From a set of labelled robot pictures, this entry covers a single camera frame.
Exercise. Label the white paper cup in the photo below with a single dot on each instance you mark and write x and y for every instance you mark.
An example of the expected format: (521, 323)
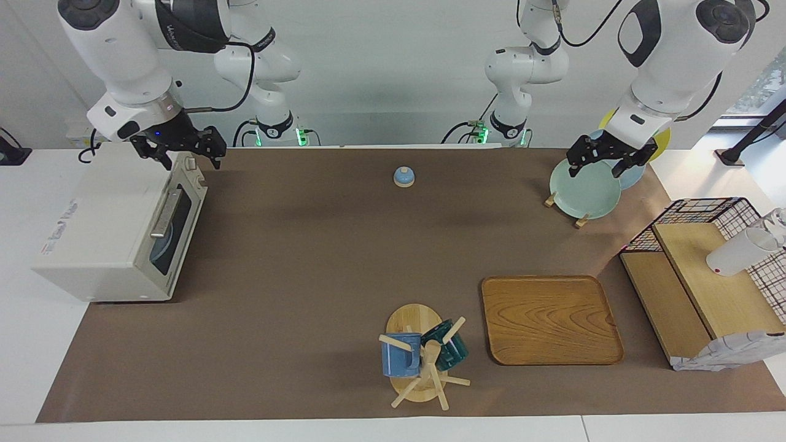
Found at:
(740, 252)

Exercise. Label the wooden serving tray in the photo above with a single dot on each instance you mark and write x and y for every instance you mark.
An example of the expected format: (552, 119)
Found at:
(552, 319)

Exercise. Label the wooden plate rack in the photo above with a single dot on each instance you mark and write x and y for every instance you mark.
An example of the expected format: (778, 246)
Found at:
(581, 222)

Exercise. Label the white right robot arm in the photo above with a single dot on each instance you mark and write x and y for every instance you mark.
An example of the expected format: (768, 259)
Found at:
(129, 55)

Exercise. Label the clear glass cup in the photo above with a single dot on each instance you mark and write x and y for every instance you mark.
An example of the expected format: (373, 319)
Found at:
(777, 220)

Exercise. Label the dark green mug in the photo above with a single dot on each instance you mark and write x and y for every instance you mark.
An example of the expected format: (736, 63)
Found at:
(453, 351)

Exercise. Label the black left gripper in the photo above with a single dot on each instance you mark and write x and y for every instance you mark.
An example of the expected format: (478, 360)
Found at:
(608, 147)

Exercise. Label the black clamp block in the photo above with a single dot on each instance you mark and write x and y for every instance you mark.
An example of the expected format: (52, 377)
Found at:
(13, 150)

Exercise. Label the brown table mat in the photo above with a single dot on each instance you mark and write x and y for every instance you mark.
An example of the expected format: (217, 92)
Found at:
(319, 258)

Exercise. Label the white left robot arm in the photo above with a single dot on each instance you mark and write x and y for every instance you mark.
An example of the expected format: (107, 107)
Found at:
(675, 55)

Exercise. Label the pale green plate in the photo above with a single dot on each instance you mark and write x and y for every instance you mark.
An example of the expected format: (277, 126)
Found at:
(583, 190)

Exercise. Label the wooden mug tree stand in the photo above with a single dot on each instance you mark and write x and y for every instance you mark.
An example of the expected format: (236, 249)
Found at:
(412, 322)

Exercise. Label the yellow plate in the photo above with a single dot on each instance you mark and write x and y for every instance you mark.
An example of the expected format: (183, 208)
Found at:
(662, 142)

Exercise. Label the blue grey mug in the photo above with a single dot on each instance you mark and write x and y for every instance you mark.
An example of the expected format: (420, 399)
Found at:
(399, 359)

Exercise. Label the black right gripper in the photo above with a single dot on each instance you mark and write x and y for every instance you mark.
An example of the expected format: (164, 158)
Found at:
(175, 136)

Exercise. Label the light blue racked plate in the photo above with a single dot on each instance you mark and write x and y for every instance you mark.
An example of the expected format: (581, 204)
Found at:
(632, 179)

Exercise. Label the cream toaster oven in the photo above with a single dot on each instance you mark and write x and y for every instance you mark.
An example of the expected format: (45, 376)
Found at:
(98, 233)

